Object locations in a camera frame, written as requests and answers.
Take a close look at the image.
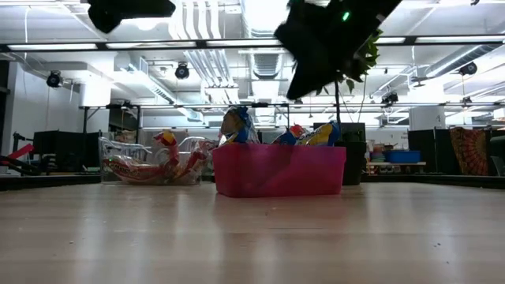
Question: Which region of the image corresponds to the black cabinet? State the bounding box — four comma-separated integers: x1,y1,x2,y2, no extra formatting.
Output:
407,128,453,177
32,129,102,166

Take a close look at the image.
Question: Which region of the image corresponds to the green potted plant black pot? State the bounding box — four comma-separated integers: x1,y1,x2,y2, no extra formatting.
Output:
287,0,384,186

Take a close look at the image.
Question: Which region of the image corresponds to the orange patterned tapestry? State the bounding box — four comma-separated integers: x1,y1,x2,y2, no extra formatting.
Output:
449,126,490,177

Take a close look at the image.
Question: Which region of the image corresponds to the blue storage bin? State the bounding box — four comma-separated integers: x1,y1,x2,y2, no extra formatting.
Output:
383,149,422,164

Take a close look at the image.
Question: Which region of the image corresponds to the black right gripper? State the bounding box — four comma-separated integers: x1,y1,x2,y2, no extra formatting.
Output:
275,0,402,100

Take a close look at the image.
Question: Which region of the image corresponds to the clear plastic bin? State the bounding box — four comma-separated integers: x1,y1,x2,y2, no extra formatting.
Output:
97,136,216,186

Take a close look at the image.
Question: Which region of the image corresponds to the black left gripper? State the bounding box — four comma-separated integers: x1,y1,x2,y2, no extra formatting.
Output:
87,0,177,35

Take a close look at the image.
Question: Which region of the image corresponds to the silver ceiling duct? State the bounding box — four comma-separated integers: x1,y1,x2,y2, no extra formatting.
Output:
240,0,297,80

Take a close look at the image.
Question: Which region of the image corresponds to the white column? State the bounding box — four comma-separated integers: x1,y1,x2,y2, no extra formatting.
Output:
409,105,447,131

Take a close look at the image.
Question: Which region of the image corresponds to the red plastic bin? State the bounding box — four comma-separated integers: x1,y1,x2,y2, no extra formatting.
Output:
211,142,347,199

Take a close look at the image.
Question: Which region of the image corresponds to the red bar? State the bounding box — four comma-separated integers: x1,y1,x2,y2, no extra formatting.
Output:
0,142,36,166

